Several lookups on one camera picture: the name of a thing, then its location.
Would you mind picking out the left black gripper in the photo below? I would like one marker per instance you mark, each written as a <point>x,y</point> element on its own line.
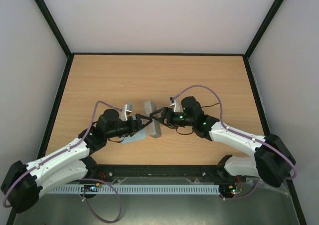
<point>133,129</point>

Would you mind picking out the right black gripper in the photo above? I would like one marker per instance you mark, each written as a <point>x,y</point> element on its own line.
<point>165,116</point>

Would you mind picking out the grey felt glasses case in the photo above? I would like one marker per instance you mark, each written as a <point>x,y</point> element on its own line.
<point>154,129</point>

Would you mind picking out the light blue cleaning cloth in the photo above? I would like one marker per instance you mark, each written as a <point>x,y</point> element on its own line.
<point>135,136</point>

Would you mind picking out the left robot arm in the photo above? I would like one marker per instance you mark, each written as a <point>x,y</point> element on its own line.
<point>25,184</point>

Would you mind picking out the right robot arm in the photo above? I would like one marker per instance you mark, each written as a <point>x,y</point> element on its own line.
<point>267,157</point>

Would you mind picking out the clear plastic sheet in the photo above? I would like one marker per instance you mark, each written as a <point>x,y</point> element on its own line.
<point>262,207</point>

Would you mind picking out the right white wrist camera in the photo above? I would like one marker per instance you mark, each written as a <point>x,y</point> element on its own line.
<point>175,105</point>

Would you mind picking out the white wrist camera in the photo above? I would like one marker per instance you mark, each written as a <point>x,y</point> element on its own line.
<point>175,105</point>
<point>126,111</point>

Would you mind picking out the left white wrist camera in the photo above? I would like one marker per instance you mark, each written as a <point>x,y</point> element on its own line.
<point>126,111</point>

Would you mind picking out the light blue slotted cable duct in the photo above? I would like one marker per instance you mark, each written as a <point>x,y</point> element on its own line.
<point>138,189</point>

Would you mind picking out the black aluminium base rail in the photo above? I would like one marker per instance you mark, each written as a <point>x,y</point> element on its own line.
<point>206,174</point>

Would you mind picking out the black cage frame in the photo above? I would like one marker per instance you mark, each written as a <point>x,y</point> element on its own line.
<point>70,56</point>

